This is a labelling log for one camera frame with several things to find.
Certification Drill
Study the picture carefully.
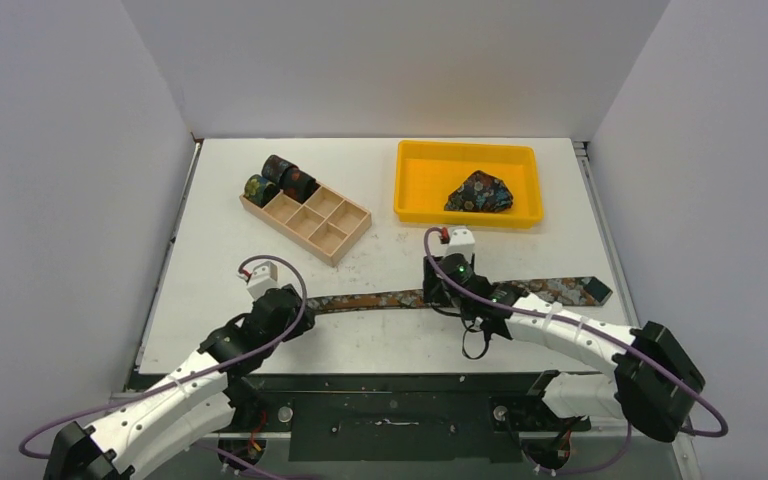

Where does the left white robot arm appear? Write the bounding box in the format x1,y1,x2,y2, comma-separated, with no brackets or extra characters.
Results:
44,284,315,479

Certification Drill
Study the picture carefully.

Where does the wooden compartment tray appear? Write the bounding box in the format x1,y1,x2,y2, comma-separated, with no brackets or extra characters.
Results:
239,186,372,267

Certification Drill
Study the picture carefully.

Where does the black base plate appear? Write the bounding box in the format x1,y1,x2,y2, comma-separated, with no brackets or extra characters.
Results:
125,372,657,465

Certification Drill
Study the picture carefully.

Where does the dark rolled tie rear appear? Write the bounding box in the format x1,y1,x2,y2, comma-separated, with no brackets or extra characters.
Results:
261,154,296,186

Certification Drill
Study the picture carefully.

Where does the orange grey floral tie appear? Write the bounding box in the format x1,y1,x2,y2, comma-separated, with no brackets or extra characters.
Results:
307,276,613,314

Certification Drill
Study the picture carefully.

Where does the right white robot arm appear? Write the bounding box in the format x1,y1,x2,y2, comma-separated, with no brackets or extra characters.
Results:
423,254,705,443

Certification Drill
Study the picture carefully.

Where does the aluminium frame rail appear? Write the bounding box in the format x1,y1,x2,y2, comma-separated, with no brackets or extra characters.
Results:
89,390,707,480

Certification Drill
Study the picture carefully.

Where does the yellow plastic bin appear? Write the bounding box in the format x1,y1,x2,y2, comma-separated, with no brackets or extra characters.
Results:
393,140,544,229

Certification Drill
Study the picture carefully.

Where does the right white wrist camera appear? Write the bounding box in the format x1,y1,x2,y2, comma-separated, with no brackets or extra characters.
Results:
440,226,476,260

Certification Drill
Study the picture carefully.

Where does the red patterned rolled tie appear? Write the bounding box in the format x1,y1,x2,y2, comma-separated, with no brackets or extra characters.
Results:
280,167,319,204

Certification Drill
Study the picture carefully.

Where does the dark floral folded tie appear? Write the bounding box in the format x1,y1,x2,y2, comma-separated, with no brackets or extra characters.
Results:
443,170,514,214

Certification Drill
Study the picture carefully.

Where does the yellow floral rolled tie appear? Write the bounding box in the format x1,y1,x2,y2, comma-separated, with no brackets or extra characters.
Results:
242,174,281,208

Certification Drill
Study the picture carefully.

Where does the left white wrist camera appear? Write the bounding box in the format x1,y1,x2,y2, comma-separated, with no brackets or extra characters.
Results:
237,261,278,301

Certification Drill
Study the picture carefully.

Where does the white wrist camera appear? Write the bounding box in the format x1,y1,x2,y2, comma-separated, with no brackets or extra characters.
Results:
440,226,476,260
237,261,278,301

